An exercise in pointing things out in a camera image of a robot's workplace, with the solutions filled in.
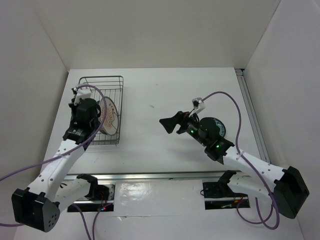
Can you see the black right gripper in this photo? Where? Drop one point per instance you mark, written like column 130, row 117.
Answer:
column 181, row 117

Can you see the orange sunburst plate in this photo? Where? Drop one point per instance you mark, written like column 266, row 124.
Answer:
column 111, row 123

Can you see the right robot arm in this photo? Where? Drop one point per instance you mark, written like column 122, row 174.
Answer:
column 248, row 174

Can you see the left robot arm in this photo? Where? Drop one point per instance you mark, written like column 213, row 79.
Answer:
column 39, row 205

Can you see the blue floral plate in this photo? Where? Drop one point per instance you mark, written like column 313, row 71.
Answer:
column 221, row 126

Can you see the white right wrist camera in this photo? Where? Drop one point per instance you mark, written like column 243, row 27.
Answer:
column 198, row 106

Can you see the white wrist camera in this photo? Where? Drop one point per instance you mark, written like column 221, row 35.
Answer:
column 81, row 94
column 198, row 106

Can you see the metal wire dish rack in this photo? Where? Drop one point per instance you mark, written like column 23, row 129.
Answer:
column 111, row 86

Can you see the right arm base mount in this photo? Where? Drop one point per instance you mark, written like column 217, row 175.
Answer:
column 219, row 196

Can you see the aluminium frame rail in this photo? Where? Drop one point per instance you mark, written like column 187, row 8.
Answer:
column 252, row 115

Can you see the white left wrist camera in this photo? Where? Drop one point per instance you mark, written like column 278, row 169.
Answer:
column 81, row 94

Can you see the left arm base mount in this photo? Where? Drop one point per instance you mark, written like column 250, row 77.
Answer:
column 101, row 198

